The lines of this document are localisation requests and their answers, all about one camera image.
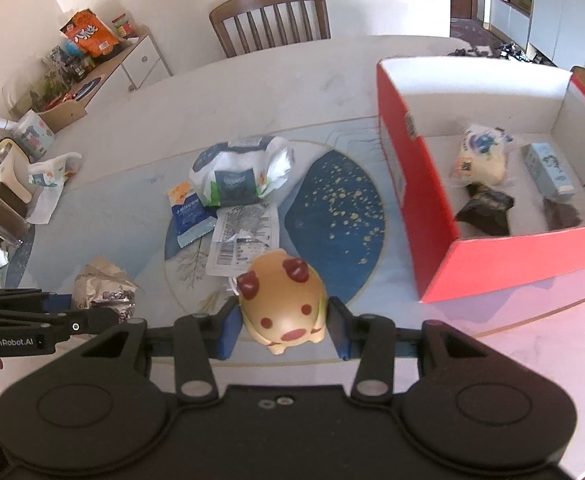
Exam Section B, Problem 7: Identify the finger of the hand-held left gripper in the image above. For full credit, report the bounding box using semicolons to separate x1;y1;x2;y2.
0;307;122;344
0;288;73;313

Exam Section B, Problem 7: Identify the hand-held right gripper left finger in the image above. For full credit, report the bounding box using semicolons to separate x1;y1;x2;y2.
80;300;246;402

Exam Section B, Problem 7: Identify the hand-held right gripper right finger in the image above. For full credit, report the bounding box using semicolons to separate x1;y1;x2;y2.
328;299;488;402

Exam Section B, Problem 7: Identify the yellow spotted animal toy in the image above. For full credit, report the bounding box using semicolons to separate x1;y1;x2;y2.
236;250;329;356

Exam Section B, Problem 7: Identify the white printed sachet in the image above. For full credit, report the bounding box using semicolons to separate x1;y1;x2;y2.
206;204;280;278

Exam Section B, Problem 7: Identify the small blue orange packet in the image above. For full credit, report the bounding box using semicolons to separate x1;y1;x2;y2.
167;182;218;248

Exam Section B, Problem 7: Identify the red cardboard box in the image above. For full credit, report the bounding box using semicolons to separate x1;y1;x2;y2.
376;56;585;304

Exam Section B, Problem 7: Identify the white green snack bag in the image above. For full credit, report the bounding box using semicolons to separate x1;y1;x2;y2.
190;135;293;208

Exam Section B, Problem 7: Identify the black snack packet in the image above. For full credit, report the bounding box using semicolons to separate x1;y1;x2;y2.
455;184;516;237

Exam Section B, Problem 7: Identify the white bread packet blue label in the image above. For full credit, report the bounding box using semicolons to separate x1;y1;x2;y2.
449;124;515;189

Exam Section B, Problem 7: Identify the black textured pouch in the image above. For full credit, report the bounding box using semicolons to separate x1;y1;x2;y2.
542;197;584;232

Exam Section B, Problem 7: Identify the light blue small carton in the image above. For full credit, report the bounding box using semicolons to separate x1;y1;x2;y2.
525;142;579;199

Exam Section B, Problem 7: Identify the white marble desktop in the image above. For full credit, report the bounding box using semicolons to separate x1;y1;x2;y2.
0;34;585;480

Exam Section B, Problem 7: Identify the round blue speckled placemat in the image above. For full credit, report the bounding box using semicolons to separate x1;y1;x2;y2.
2;220;36;286
165;140;387;321

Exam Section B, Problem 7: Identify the white tissue sheet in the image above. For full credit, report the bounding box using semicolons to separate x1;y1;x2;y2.
25;185;63;225

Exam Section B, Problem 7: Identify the opened white tissue pack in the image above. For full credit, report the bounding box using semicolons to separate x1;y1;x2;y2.
27;152;83;188

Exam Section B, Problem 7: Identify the cream plastic container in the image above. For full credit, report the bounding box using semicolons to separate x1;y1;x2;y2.
0;137;33;203

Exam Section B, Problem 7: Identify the printed white package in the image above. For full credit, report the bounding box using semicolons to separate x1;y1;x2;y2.
12;110;56;161

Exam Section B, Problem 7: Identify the wooden tray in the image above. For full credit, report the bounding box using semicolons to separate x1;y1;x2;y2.
37;100;88;133

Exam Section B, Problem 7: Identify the round blue dish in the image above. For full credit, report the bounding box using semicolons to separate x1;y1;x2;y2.
67;76;104;101

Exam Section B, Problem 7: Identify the dark printed package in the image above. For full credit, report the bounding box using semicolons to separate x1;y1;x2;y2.
47;45;96;81

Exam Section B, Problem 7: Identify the white wooden side cabinet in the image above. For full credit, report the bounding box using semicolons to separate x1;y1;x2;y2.
37;25;173;133

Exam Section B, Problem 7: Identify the orange snack bag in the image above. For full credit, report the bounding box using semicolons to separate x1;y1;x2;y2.
61;8;123;58

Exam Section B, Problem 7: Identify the red can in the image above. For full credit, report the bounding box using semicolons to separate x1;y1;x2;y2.
112;14;136;38

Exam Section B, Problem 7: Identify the large white wood wall cabinet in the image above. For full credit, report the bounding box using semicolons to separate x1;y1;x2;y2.
487;0;585;93

